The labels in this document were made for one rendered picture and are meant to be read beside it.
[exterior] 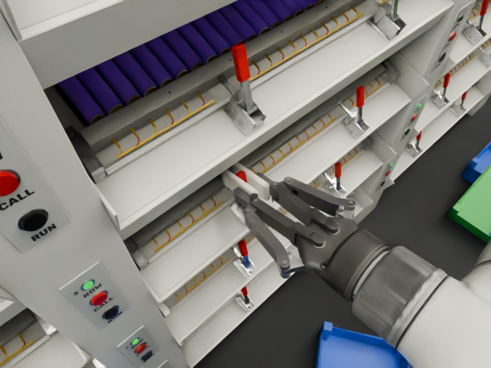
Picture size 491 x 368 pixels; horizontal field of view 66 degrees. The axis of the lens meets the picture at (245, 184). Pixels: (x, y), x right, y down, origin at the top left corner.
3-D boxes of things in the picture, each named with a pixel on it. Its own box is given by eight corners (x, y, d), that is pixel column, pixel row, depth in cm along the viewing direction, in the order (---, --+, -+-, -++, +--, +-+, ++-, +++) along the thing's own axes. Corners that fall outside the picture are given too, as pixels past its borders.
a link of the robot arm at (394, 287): (435, 302, 43) (388, 270, 46) (459, 258, 36) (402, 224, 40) (387, 362, 39) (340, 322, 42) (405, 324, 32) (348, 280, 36)
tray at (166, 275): (398, 111, 79) (429, 84, 71) (155, 307, 54) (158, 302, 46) (334, 42, 82) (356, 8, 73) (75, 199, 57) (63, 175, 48)
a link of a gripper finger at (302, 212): (332, 232, 43) (341, 225, 43) (268, 180, 49) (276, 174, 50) (330, 252, 46) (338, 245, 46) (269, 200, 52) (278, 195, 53)
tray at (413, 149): (474, 103, 139) (507, 79, 126) (375, 194, 114) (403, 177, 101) (435, 63, 141) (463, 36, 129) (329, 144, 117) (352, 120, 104)
